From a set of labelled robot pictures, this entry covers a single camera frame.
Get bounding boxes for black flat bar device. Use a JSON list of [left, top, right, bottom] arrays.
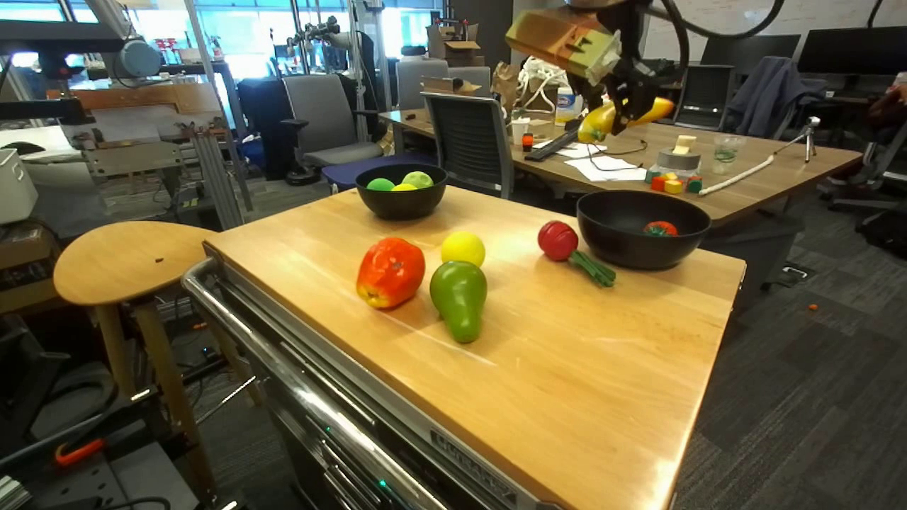
[[524, 112, 601, 163]]

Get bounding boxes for white paper sheets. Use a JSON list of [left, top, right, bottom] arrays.
[[564, 139, 649, 183]]

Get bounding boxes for yellow toy banana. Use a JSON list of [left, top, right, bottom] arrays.
[[575, 94, 677, 146]]

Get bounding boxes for light green toy cabbage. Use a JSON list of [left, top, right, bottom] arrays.
[[399, 166, 438, 193]]

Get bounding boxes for metal cart handle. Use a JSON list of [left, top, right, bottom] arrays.
[[183, 258, 449, 510]]

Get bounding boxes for grey metal frame workbench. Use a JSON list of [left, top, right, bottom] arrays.
[[0, 86, 253, 235]]

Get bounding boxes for wooden office desk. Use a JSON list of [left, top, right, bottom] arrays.
[[380, 101, 864, 286]]

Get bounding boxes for green toy pear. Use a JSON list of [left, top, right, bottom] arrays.
[[429, 258, 492, 344]]

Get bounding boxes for white plastic bottle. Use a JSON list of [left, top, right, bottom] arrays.
[[554, 82, 581, 125]]

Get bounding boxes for orange handled clamp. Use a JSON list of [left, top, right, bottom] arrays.
[[51, 432, 109, 470]]

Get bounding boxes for white wire frame object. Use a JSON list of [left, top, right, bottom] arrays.
[[516, 52, 575, 111]]

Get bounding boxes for white plastic bin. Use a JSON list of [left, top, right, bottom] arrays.
[[0, 145, 41, 225]]

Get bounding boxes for small silver tripod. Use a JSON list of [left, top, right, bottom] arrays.
[[789, 112, 826, 163]]

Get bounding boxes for black bowl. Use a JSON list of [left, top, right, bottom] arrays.
[[355, 160, 452, 222], [574, 188, 715, 275]]

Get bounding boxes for round wooden stool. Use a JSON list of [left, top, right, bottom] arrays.
[[51, 218, 231, 497]]

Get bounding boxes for clear plastic container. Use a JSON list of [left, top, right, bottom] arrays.
[[659, 133, 707, 176]]

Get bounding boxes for chair with blue jacket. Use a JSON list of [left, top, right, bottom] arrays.
[[725, 52, 826, 139]]

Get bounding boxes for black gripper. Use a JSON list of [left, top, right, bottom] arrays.
[[595, 0, 670, 125]]

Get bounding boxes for grey mesh office chair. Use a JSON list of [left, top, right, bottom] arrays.
[[419, 86, 520, 200]]

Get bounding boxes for thin white rod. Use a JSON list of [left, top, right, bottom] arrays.
[[698, 152, 781, 197]]

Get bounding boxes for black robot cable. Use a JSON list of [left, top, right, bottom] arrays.
[[649, 0, 789, 44]]

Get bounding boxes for white cart wooden top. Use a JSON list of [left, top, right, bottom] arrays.
[[183, 180, 752, 510]]

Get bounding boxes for red toy radish green leaves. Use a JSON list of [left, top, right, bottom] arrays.
[[535, 218, 619, 289]]

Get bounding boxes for black computer monitor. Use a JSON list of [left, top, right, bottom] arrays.
[[799, 26, 907, 78], [700, 31, 805, 78]]

